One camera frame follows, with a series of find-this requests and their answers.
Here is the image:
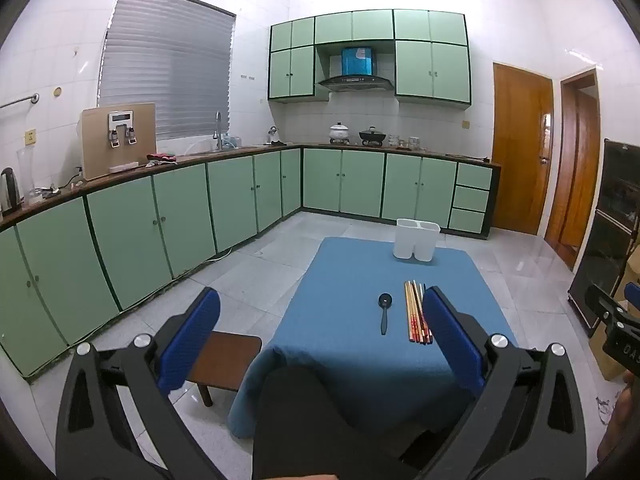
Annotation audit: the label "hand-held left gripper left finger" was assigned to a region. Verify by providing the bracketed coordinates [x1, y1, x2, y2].
[54, 287, 223, 480]

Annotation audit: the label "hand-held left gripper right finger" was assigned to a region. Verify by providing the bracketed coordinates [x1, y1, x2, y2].
[400, 286, 588, 480]

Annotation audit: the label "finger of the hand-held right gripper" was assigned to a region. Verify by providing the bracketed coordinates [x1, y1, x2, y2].
[585, 284, 628, 328]

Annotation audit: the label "row of mixed chopsticks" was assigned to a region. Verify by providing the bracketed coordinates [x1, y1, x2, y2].
[404, 280, 434, 346]

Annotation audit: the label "black spoon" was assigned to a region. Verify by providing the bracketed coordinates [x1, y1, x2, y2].
[378, 293, 394, 336]

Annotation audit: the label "white plastic utensil holder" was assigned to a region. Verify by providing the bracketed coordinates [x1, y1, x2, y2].
[392, 218, 442, 263]

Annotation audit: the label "person's right forearm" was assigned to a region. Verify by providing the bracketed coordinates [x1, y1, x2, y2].
[597, 385, 635, 461]

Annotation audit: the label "cardboard box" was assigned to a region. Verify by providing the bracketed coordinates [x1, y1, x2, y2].
[590, 300, 640, 382]

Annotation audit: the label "small wooden stool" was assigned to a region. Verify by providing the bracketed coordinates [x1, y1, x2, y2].
[187, 331, 263, 407]

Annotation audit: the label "black glass-door cabinet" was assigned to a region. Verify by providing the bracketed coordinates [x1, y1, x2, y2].
[567, 138, 640, 338]

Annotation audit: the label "blue tablecloth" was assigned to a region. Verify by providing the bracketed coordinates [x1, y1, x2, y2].
[227, 236, 521, 438]

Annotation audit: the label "green lower kitchen cabinets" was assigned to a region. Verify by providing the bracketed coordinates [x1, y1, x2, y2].
[0, 144, 502, 381]

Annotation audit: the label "green kitchen cabinets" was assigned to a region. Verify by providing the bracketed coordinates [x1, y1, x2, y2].
[0, 144, 502, 381]
[267, 8, 473, 107]

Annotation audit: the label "open wooden door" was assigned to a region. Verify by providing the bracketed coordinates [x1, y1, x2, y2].
[545, 67, 601, 271]

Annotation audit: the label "closed wooden door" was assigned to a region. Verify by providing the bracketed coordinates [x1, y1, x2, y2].
[491, 62, 555, 236]

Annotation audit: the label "beige countertop water dispenser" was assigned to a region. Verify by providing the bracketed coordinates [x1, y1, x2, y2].
[79, 102, 157, 181]

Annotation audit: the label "clear glass vase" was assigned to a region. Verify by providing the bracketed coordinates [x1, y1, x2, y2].
[17, 147, 40, 202]

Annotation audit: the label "grey window blind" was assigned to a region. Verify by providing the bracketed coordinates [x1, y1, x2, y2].
[97, 0, 237, 142]

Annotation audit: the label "black range hood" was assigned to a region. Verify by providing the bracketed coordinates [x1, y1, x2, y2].
[316, 46, 394, 93]

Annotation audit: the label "green upper kitchen cabinets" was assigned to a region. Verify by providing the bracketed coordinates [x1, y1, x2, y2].
[267, 8, 473, 107]

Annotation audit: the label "metal wall grab bar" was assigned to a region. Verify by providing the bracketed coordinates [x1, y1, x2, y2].
[0, 93, 40, 110]

